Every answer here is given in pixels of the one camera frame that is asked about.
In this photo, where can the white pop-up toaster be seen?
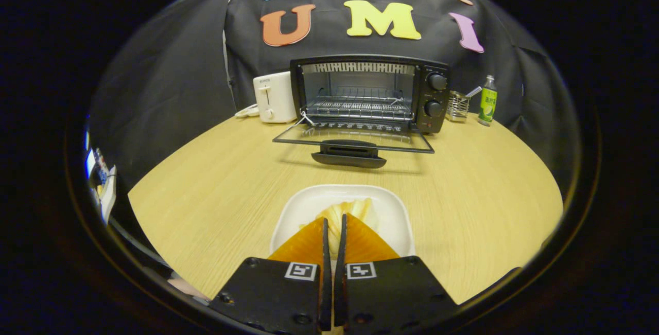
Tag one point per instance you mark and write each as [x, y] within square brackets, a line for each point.
[278, 95]

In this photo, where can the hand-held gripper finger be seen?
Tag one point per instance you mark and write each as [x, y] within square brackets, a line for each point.
[327, 278]
[340, 283]

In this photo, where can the golden bread roll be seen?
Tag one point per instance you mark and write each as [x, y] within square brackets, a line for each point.
[355, 210]

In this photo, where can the white and blue clutter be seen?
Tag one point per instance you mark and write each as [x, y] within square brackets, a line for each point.
[108, 196]

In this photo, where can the black toaster oven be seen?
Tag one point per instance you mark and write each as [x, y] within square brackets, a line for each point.
[435, 95]

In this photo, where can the black backdrop cloth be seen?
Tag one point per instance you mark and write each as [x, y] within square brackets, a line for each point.
[180, 67]

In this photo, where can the green label drink bottle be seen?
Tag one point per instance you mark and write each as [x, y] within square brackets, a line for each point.
[487, 106]

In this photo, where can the white plate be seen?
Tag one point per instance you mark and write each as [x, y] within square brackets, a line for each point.
[309, 201]

